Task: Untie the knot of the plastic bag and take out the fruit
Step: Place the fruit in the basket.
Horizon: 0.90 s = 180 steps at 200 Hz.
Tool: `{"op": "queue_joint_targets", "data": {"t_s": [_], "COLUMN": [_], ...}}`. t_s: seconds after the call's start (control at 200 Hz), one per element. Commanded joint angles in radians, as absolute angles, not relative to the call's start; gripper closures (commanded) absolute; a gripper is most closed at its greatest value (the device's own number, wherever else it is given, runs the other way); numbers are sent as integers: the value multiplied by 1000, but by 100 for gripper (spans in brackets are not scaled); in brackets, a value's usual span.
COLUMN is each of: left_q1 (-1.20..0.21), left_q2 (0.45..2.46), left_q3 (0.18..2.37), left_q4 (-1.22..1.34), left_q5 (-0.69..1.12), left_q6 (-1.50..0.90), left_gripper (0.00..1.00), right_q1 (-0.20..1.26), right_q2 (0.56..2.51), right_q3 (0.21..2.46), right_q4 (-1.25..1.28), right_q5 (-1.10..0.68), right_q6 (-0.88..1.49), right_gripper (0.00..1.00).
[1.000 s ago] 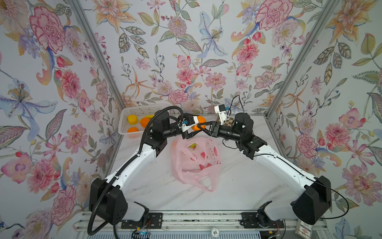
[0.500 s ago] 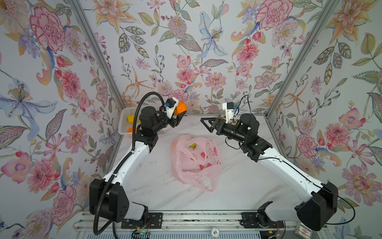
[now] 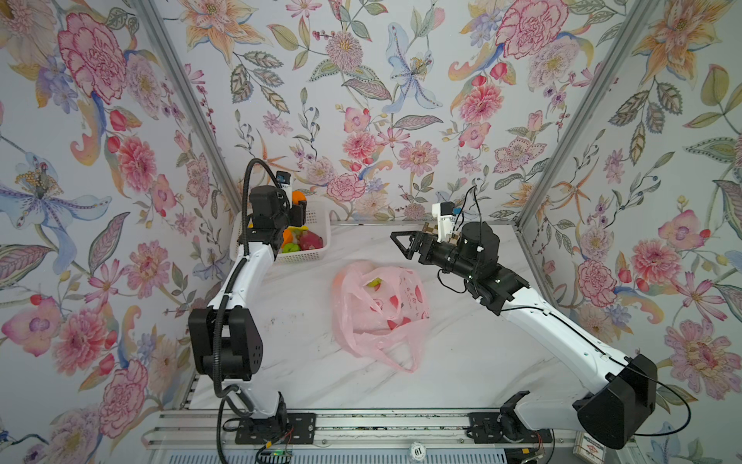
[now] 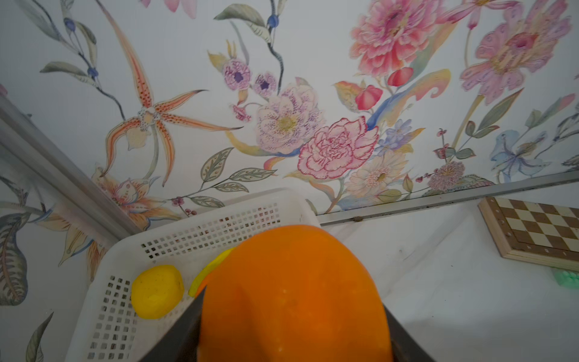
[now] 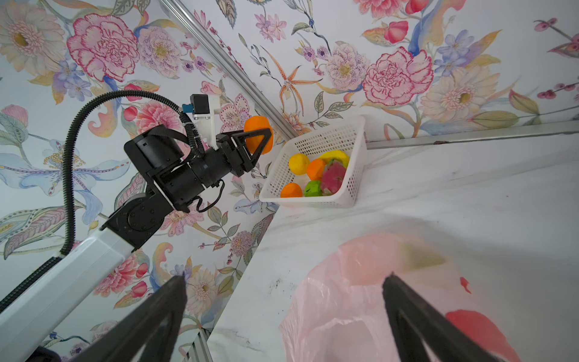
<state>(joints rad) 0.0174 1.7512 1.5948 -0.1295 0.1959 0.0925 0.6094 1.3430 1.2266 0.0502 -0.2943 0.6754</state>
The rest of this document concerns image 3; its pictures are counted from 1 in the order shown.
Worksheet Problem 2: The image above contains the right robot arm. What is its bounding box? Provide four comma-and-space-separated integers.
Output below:
390, 222, 657, 450

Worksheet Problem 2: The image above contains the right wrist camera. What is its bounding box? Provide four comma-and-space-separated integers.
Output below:
431, 201, 462, 243

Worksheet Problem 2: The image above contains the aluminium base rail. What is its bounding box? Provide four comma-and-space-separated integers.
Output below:
141, 408, 581, 450

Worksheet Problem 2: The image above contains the red dragon fruit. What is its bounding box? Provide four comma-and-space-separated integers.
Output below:
298, 230, 325, 251

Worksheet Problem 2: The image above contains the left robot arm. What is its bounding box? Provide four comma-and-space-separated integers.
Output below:
187, 183, 305, 420

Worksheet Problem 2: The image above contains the small card box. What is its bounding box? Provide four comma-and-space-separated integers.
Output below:
573, 431, 607, 464

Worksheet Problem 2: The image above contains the pink plastic bag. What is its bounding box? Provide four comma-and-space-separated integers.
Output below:
330, 261, 430, 373

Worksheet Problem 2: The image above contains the orange fruit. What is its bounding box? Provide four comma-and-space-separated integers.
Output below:
283, 228, 295, 245
292, 191, 307, 205

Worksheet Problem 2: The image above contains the green apple fruit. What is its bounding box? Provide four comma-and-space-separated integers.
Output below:
282, 242, 301, 253

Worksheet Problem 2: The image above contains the white plastic basket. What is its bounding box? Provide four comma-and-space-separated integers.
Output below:
231, 200, 332, 265

